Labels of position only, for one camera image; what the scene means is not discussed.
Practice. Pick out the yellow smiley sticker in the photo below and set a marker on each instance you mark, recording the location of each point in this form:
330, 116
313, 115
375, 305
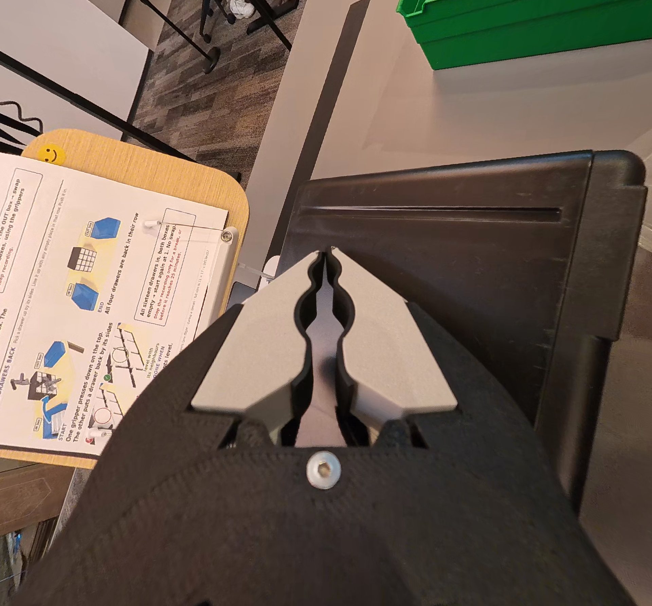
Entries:
51, 154

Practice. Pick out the white stand ledge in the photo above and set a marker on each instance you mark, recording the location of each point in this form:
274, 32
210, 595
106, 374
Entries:
221, 280

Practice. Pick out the white partition panel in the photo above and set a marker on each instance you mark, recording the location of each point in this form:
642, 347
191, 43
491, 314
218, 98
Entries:
51, 30

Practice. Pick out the black table leg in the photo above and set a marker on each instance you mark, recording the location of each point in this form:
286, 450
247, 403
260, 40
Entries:
267, 10

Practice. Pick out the black drawer cabinet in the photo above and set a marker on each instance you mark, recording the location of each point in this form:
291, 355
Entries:
484, 270

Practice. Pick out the green plastic bin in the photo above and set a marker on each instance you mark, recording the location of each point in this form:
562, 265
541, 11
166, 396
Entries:
509, 35

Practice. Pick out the printed instruction sheet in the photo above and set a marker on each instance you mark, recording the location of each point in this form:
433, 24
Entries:
86, 285

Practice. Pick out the thin black pole stand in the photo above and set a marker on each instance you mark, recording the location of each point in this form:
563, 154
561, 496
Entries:
211, 58

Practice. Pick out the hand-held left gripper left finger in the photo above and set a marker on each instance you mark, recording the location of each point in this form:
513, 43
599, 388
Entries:
249, 361

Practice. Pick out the white stand base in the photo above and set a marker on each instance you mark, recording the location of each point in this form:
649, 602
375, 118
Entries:
270, 272

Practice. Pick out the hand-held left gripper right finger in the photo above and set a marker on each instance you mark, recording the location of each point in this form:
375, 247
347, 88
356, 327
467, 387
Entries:
397, 361

